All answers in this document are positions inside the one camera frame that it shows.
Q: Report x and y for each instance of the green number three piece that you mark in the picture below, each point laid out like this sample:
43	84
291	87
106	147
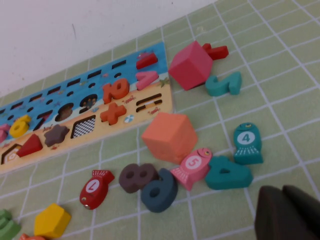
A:
7	227

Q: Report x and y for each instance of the green checked tablecloth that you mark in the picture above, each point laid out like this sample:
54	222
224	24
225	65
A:
275	100

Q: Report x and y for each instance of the pink fish piece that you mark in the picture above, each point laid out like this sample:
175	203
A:
192	165

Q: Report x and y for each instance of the brown star piece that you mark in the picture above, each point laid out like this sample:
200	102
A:
56	135

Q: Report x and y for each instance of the brown number eight piece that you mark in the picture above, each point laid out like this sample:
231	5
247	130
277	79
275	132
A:
132	185

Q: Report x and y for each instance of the pink cube block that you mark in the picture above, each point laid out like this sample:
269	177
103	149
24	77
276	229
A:
190	65

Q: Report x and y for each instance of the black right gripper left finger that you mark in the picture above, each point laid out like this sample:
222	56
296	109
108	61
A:
275	217

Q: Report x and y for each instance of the orange plus sign piece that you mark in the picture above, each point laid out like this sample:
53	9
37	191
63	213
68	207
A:
112	113

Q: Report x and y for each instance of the teal number two piece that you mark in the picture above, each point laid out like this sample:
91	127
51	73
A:
220	86

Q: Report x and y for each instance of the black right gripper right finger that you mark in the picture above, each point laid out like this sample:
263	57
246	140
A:
307	207

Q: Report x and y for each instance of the red minus sign piece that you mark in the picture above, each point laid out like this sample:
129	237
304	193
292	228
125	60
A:
146	61

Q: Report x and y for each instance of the yellow number six piece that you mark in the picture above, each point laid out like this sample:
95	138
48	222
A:
23	121

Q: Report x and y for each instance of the yellow pentagon piece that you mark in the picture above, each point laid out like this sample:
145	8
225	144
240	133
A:
51	222

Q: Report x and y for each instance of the teal number four piece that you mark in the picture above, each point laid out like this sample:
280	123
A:
235	181

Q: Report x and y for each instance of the red fish piece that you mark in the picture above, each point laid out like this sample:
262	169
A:
93	190

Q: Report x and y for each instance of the pink greater-than sign piece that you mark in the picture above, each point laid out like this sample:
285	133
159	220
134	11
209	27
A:
146	78

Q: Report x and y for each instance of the red number piece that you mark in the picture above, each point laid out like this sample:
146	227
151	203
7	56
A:
217	51

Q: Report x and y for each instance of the orange foam cube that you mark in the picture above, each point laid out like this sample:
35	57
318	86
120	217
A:
170	135

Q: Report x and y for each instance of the pink number five piece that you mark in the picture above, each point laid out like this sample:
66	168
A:
3	133

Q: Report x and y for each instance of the orange number ten piece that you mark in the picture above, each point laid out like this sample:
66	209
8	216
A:
116	91

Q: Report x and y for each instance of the red triangle piece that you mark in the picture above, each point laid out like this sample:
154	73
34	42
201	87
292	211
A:
30	147

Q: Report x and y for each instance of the orange fish piece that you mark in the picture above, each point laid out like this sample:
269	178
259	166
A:
30	237

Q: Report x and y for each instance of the blue-grey number nine piece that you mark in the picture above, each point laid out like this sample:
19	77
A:
167	190

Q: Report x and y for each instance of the teal fish piece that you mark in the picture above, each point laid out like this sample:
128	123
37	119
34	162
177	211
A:
247	147

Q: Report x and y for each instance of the colourful wooden puzzle board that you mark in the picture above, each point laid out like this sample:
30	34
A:
166	100

